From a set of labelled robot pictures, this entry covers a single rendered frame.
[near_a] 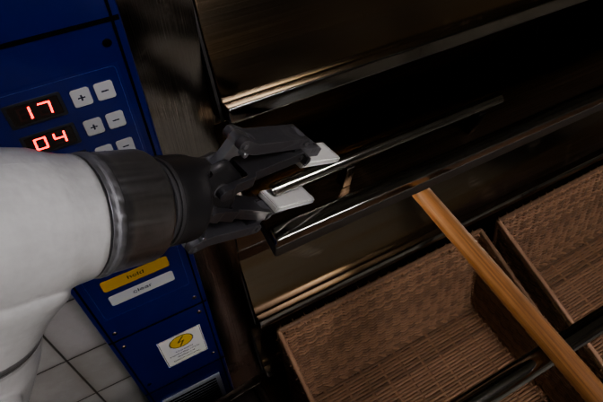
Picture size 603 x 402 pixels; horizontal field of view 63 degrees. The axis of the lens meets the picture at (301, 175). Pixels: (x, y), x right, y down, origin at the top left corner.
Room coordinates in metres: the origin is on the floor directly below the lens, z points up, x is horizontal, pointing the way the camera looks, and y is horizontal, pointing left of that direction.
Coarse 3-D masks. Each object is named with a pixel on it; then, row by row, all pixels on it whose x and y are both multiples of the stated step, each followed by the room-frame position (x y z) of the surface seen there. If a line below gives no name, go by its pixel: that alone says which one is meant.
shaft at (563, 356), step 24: (432, 192) 0.50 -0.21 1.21; (432, 216) 0.47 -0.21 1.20; (456, 240) 0.42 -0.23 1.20; (480, 264) 0.37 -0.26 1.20; (504, 288) 0.33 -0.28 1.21; (528, 312) 0.30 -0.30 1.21; (552, 336) 0.26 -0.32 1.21; (552, 360) 0.24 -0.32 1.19; (576, 360) 0.23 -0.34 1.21; (576, 384) 0.21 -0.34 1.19; (600, 384) 0.21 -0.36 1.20
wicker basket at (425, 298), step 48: (480, 240) 0.67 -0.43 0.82; (384, 288) 0.54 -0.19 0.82; (432, 288) 0.59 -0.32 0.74; (480, 288) 0.62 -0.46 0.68; (336, 336) 0.47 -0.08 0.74; (384, 336) 0.50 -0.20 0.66; (432, 336) 0.53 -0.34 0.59; (480, 336) 0.53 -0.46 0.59; (528, 336) 0.48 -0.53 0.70; (336, 384) 0.41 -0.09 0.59; (384, 384) 0.41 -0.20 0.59; (432, 384) 0.41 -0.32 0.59
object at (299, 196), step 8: (264, 192) 0.34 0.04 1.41; (288, 192) 0.36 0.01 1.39; (296, 192) 0.36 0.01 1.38; (304, 192) 0.37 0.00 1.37; (264, 200) 0.33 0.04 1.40; (272, 200) 0.33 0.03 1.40; (280, 200) 0.34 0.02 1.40; (288, 200) 0.34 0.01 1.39; (296, 200) 0.35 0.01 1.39; (304, 200) 0.35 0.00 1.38; (312, 200) 0.36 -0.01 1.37; (272, 208) 0.32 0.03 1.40; (280, 208) 0.32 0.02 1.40; (288, 208) 0.33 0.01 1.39
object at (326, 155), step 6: (318, 144) 0.39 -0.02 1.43; (324, 144) 0.40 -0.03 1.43; (324, 150) 0.38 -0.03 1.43; (330, 150) 0.39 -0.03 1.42; (312, 156) 0.36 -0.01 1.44; (318, 156) 0.36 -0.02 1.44; (324, 156) 0.37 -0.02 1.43; (330, 156) 0.37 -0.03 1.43; (336, 156) 0.38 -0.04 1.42; (300, 162) 0.34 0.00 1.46; (312, 162) 0.35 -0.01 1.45; (318, 162) 0.35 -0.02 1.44; (324, 162) 0.36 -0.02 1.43; (330, 162) 0.37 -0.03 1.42; (300, 168) 0.34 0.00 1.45
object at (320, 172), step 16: (496, 96) 0.49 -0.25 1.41; (448, 112) 0.46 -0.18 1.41; (464, 112) 0.46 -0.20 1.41; (480, 112) 0.47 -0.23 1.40; (416, 128) 0.43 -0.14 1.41; (432, 128) 0.44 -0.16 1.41; (464, 128) 0.49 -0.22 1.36; (368, 144) 0.41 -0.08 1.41; (384, 144) 0.41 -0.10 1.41; (400, 144) 0.42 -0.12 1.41; (352, 160) 0.38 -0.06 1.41; (288, 176) 0.36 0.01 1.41; (304, 176) 0.36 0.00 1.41; (320, 176) 0.36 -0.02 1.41; (352, 176) 0.39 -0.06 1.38; (272, 192) 0.34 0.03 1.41
